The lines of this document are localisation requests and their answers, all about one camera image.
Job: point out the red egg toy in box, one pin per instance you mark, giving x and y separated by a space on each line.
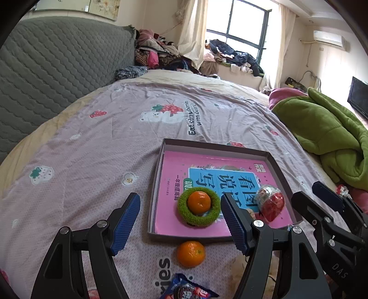
270 201

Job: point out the cream curtain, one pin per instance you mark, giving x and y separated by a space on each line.
278 36
192 15

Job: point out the clothes pile by headboard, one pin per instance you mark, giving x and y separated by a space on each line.
153 52

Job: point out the cream curtain right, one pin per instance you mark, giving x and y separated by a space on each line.
278 36

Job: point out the grey shallow cardboard box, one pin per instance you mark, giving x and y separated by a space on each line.
287 217

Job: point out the grey quilted headboard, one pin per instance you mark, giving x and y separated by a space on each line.
48 63

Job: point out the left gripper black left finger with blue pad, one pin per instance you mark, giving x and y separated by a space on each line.
61 274

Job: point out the floral wall panel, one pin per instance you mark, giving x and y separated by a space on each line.
104 8

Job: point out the white air conditioner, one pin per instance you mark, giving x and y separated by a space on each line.
332 39

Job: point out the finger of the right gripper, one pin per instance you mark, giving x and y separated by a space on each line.
313 209
352 214

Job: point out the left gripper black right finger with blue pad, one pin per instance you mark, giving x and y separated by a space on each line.
299 275

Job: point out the pink pillow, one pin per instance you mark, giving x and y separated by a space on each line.
283 93

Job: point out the red candy wrapper toy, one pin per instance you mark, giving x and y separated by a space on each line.
343 192

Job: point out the pink strawberry bed sheet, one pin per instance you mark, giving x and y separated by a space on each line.
108 148

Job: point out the dark framed window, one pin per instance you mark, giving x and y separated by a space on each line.
240 24

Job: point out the green fleece blanket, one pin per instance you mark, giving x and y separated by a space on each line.
329 130

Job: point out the cream curtain left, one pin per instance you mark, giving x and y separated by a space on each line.
192 15

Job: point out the black television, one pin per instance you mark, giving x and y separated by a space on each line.
358 96

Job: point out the clothes pile on windowsill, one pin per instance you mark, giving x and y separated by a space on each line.
223 53

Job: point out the orange tangerine on bed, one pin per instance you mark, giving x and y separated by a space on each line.
190 254

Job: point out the pink blue workbook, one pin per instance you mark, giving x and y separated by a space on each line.
179 171

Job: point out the orange tangerine in box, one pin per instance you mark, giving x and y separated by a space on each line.
199 203

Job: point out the blue cookie snack packet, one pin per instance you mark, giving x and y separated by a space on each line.
183 288

